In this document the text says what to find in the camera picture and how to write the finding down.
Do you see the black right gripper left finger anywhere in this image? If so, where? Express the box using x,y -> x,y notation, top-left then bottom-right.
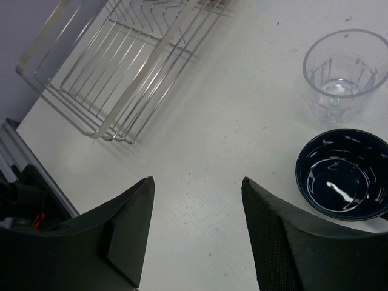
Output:
1,177 -> 155,290

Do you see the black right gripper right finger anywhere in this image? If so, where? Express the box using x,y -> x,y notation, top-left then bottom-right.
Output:
241,177 -> 387,290

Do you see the dark blue mug front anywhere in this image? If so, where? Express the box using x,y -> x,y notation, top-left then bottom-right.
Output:
295,129 -> 387,221

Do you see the clear plastic cup front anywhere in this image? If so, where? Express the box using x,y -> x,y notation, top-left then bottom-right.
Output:
302,28 -> 387,122

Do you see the aluminium frame rail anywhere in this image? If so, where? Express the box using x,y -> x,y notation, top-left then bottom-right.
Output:
1,118 -> 79,218

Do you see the metal wire dish rack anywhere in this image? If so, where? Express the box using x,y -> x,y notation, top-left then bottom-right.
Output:
15,1 -> 232,144

